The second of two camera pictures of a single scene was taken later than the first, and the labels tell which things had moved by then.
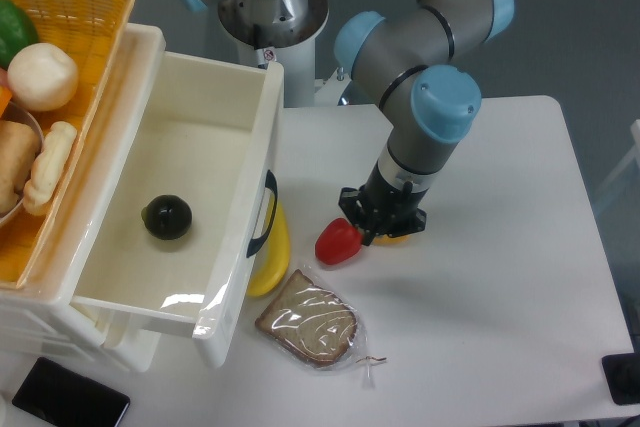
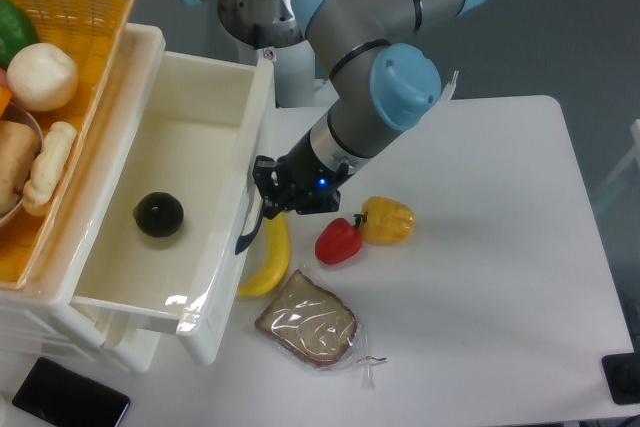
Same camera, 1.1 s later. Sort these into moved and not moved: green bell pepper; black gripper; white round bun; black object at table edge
Moved: black gripper
Not moved: white round bun; green bell pepper; black object at table edge
